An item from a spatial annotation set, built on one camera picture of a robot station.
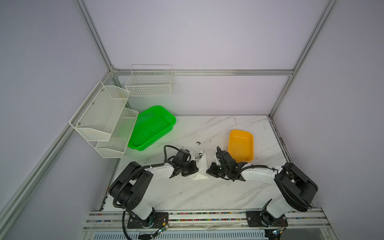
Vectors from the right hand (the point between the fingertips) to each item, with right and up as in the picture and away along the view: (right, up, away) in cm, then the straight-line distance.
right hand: (204, 171), depth 86 cm
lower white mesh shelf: (-54, +14, +3) cm, 56 cm away
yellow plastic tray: (+28, +13, +21) cm, 37 cm away
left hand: (-4, 0, +2) cm, 4 cm away
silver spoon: (-4, +7, +10) cm, 13 cm away
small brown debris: (-3, +16, +18) cm, 24 cm away
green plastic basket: (-41, +28, +29) cm, 57 cm away
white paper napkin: (-1, +2, +4) cm, 5 cm away
